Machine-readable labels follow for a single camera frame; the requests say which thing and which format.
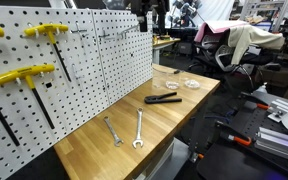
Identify metal multi-ring pegboard holder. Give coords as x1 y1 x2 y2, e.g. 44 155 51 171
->
116 23 141 38

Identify aluminium extrusion bars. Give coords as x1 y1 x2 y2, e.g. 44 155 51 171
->
253 126 288 165

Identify small silver combination wrench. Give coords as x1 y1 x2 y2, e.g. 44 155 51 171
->
103 115 125 148

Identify white pegboard stand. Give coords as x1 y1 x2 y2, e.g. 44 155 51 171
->
0 4 154 180

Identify metal pegboard hook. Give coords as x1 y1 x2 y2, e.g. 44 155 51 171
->
98 29 111 40
71 22 89 38

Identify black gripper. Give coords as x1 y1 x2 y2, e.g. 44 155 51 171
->
129 0 171 36

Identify silver metal block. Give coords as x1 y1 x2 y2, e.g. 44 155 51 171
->
267 98 288 123

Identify pink fabric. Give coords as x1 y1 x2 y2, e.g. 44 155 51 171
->
193 20 249 43

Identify medium yellow T-handle hex key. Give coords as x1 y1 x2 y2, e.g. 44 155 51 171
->
0 63 57 130

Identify black orange clamp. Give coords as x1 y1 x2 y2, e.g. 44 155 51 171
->
216 120 253 148

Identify black office chair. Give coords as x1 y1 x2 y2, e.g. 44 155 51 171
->
188 29 257 86

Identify background camera rig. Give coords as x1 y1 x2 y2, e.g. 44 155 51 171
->
168 0 202 28

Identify large silver combination wrench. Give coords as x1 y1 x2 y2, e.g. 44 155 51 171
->
131 106 145 150

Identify black crimping pliers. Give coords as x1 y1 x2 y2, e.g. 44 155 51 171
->
144 91 183 105

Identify short yellow T-handle hex key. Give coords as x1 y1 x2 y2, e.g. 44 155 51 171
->
23 23 73 83

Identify clear glass cup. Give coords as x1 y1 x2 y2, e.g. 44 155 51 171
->
151 66 182 91

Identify beige jacket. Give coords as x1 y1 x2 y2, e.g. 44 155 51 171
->
227 24 286 66

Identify black perforated table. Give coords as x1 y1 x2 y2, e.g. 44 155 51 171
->
196 92 288 180

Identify clear round lid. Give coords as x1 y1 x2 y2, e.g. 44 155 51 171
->
183 78 201 90

